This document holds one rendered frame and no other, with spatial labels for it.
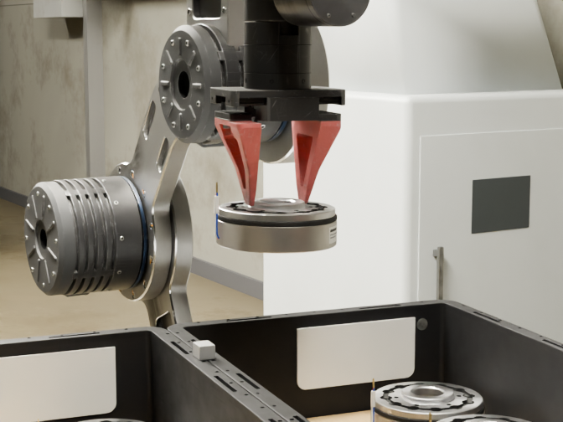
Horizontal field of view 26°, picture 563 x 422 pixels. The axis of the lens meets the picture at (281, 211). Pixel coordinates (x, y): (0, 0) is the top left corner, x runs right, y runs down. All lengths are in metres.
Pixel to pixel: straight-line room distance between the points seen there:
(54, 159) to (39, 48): 0.74
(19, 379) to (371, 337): 0.34
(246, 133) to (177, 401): 0.23
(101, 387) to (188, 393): 0.12
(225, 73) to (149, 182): 0.48
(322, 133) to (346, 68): 2.39
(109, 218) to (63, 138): 6.00
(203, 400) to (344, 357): 0.24
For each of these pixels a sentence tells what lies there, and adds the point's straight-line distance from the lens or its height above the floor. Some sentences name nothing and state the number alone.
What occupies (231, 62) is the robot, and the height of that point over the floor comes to 1.16.
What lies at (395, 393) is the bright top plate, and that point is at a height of 0.86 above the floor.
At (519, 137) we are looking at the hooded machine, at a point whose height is 0.91.
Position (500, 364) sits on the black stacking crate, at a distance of 1.14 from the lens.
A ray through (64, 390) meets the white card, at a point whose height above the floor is 0.88.
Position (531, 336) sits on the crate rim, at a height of 0.93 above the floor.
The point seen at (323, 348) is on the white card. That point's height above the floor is 0.90.
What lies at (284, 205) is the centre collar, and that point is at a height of 1.05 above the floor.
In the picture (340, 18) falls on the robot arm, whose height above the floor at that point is 1.20.
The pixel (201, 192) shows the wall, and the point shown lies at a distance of 6.02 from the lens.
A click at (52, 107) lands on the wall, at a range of 8.00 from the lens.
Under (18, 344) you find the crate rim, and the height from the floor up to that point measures 0.93.
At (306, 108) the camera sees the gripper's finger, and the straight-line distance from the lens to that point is 1.02.
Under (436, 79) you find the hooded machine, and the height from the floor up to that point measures 1.07.
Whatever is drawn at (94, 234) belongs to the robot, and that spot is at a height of 0.90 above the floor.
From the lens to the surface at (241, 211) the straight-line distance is 1.02.
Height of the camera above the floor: 1.19
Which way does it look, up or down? 8 degrees down
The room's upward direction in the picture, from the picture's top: straight up
